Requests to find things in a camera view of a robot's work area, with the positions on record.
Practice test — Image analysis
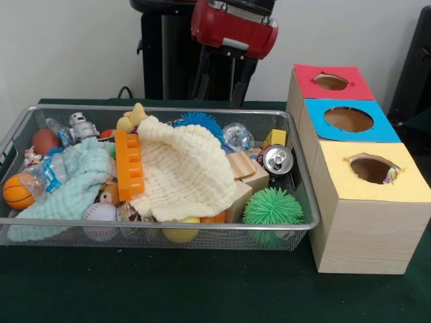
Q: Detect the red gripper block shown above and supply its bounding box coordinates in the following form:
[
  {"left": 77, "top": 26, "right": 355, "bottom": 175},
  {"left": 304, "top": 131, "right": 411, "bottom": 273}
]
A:
[{"left": 190, "top": 0, "right": 279, "bottom": 108}]

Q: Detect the silver toy robot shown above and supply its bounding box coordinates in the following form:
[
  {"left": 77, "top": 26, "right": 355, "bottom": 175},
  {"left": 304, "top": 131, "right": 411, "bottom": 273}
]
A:
[{"left": 65, "top": 112, "right": 100, "bottom": 141}]

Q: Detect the cream waffle cloth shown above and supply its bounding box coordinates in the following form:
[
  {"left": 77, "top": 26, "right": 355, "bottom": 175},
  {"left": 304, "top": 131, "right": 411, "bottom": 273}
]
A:
[{"left": 129, "top": 115, "right": 239, "bottom": 223}]

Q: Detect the small orange basketball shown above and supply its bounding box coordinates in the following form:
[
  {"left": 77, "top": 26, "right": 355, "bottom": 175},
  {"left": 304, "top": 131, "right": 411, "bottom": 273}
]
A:
[{"left": 2, "top": 174, "right": 36, "bottom": 211}]

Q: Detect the black power cable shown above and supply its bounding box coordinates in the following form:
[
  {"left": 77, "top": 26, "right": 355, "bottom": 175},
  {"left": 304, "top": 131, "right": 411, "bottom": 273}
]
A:
[{"left": 116, "top": 86, "right": 136, "bottom": 100}]

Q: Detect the white baseball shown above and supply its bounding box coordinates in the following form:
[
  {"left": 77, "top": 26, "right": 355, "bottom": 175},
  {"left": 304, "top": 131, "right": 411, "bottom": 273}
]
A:
[{"left": 81, "top": 202, "right": 121, "bottom": 242}]

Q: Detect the silver soda can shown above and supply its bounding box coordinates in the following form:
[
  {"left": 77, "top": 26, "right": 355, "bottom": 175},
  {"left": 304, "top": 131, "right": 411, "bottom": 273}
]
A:
[{"left": 262, "top": 144, "right": 294, "bottom": 176}]

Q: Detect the wooden box with three holes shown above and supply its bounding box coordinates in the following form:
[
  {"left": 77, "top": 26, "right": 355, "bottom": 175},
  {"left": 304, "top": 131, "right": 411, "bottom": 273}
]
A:
[{"left": 286, "top": 63, "right": 431, "bottom": 275}]

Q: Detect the colourful polka dot cloth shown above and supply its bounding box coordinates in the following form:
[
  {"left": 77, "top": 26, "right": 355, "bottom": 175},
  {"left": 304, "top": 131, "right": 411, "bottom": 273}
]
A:
[{"left": 383, "top": 166, "right": 401, "bottom": 185}]

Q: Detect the mint green knitted cloth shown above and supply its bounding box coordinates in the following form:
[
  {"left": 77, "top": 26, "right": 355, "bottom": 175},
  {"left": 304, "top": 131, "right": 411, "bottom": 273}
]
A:
[{"left": 7, "top": 137, "right": 117, "bottom": 242}]

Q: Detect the blue spiky ball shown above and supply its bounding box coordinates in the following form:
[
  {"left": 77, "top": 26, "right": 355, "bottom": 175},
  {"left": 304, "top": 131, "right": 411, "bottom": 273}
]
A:
[{"left": 174, "top": 111, "right": 226, "bottom": 142}]

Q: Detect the orange plastic compartment tray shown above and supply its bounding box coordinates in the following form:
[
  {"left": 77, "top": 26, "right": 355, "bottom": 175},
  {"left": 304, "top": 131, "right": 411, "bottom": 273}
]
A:
[{"left": 114, "top": 130, "right": 146, "bottom": 202}]

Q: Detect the shallow wire mesh bin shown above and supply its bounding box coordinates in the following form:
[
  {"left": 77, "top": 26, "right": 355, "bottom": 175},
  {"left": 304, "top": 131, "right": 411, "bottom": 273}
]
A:
[{"left": 0, "top": 104, "right": 320, "bottom": 252}]

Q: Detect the large green spiky ball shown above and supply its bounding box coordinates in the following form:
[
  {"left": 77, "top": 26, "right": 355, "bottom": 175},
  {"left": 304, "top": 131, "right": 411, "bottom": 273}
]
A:
[{"left": 242, "top": 187, "right": 305, "bottom": 248}]

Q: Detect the dark green table cloth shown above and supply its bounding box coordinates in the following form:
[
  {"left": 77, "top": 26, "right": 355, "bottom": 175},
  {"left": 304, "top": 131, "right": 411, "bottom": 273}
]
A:
[{"left": 0, "top": 97, "right": 431, "bottom": 323}]

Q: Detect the ridged wooden soap dish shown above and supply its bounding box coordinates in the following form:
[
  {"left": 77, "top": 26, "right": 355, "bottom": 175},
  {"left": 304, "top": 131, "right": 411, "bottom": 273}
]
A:
[{"left": 226, "top": 151, "right": 259, "bottom": 180}]

